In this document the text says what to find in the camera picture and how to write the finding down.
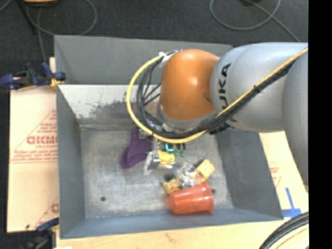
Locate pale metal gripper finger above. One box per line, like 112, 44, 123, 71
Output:
144, 151, 162, 175

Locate small yellow toy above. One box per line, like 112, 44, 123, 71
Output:
157, 149, 175, 165

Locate purple cloth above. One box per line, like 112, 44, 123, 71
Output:
119, 128, 154, 170

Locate yellow packet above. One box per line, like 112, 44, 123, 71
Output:
162, 178, 183, 193

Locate clear plastic bag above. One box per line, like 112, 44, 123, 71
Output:
175, 161, 201, 187

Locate grey metal bin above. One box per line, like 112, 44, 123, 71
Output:
53, 34, 285, 240

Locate orange and yellow box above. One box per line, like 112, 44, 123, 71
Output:
195, 158, 217, 184

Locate red-orange plastic cup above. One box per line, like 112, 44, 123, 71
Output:
167, 181, 215, 215

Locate brown cardboard board red print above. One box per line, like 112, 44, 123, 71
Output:
6, 57, 309, 233

